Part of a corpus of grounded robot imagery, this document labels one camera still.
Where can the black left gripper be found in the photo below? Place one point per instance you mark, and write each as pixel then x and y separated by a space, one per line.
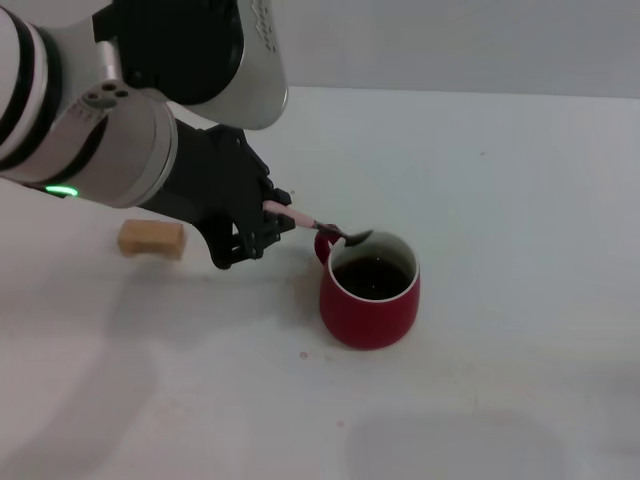
pixel 215 180

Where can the red ceramic mug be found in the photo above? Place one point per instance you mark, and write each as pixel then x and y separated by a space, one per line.
pixel 367 320

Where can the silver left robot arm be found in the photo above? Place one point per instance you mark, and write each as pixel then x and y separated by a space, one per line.
pixel 125 140

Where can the plain wooden block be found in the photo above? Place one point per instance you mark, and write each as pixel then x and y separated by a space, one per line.
pixel 150 239

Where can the dark coffee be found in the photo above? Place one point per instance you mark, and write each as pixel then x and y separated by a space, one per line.
pixel 372 277

